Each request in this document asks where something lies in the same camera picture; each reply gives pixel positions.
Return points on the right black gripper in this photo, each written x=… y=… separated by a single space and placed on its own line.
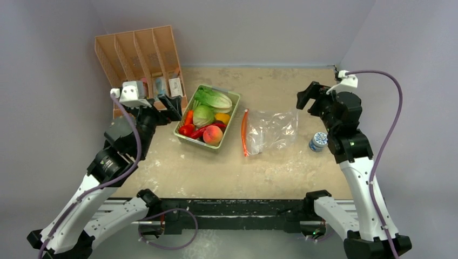
x=316 y=101

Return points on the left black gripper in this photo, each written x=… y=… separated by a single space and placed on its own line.
x=173 y=111

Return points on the fake orange carrot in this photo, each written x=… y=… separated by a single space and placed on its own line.
x=189 y=115

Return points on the fake red bell pepper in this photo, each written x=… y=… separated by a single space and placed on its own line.
x=187 y=130

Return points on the fake green cabbage head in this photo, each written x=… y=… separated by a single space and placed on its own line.
x=202 y=115

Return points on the fake red chili pepper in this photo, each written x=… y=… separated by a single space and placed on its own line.
x=199 y=133

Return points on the fake peach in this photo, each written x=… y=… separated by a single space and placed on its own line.
x=212 y=136

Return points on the clear zip top bag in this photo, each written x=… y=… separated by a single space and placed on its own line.
x=262 y=131

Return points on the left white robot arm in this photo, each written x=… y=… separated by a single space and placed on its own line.
x=74 y=233

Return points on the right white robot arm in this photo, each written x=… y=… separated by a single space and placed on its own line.
x=373 y=233

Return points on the fake napa cabbage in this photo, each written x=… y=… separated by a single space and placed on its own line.
x=216 y=100

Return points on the fake yellow lemon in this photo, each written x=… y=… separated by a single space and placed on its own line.
x=222 y=117

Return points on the white packaged item card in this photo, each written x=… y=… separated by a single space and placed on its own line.
x=175 y=87

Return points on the light blue packet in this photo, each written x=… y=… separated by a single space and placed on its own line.
x=160 y=84

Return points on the blue white bottle cap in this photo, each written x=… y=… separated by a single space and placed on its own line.
x=318 y=142

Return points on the pink plastic file organizer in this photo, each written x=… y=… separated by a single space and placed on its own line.
x=141 y=55

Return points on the light green plastic basket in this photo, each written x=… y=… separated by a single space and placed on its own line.
x=235 y=97

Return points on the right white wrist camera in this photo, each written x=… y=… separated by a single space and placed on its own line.
x=345 y=83

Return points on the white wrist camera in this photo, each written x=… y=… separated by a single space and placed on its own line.
x=345 y=83
x=132 y=94

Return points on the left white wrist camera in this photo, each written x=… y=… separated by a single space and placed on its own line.
x=132 y=94

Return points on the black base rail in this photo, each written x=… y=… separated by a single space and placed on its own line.
x=170 y=216

